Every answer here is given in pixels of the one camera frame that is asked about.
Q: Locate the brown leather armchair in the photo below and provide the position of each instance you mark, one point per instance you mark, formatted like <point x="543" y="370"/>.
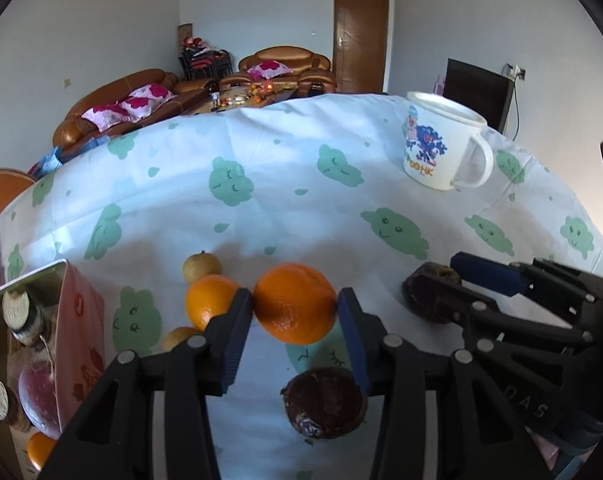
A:
<point x="281" y="55"/>

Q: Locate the pink floral pillow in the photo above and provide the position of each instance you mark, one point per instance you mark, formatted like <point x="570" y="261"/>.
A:
<point x="269" y="69"/>
<point x="149" y="97"/>
<point x="106" y="115"/>

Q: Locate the purple round radish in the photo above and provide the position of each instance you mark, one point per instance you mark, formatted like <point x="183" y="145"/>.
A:
<point x="36" y="390"/>

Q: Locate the pile of small oranges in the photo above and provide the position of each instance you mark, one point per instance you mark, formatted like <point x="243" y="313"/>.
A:
<point x="264" y="89"/>

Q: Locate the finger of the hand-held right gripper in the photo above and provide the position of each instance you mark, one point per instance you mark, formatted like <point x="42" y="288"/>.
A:
<point x="481" y="312"/>
<point x="486" y="272"/>

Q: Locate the cork-topped bottles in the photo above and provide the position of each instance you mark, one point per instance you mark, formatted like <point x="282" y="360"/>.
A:
<point x="16" y="305"/>

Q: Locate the black television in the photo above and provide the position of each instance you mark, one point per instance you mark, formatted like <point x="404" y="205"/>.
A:
<point x="474" y="90"/>

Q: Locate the pink tin box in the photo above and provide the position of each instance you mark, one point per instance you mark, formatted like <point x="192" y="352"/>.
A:
<point x="86" y="320"/>

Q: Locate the brown longan with stem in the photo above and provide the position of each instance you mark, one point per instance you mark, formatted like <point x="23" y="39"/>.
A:
<point x="201" y="267"/>

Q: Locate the white wall socket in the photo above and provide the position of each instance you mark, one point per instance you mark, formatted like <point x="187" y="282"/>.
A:
<point x="519" y="71"/>

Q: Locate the wooden coffee table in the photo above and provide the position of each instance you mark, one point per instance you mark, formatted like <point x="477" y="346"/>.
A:
<point x="231" y="101"/>

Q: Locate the oval orange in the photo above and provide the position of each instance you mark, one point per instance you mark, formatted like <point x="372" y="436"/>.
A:
<point x="40" y="452"/>

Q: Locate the large orange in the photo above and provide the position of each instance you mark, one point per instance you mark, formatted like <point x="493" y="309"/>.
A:
<point x="294" y="305"/>

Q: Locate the blue plaid cloth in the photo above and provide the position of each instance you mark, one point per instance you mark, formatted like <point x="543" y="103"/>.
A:
<point x="46" y="162"/>

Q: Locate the brown leather ottoman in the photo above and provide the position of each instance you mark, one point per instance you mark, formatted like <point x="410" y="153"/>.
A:
<point x="6" y="190"/>

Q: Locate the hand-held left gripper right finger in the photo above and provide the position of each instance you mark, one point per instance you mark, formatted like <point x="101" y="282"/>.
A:
<point x="354" y="340"/>

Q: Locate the brown wooden door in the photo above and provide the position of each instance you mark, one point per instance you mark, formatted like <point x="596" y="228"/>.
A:
<point x="361" y="35"/>

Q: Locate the tall brown cylinder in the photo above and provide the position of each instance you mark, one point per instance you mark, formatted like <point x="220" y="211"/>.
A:
<point x="185" y="32"/>

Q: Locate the dark brown water chestnut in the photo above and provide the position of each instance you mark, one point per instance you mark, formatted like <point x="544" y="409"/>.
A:
<point x="326" y="402"/>
<point x="434" y="270"/>

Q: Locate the stack of black chairs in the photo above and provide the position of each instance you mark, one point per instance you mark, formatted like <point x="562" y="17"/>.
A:
<point x="201" y="65"/>

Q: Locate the small orange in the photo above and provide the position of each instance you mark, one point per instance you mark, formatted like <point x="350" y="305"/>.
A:
<point x="209" y="302"/>

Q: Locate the white cup with blue print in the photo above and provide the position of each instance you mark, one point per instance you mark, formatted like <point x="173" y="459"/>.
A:
<point x="431" y="160"/>

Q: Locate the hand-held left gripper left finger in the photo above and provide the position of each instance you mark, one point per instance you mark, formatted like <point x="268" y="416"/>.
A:
<point x="234" y="340"/>

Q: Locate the brown leather sofa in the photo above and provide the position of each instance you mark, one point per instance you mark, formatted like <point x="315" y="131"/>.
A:
<point x="106" y="95"/>

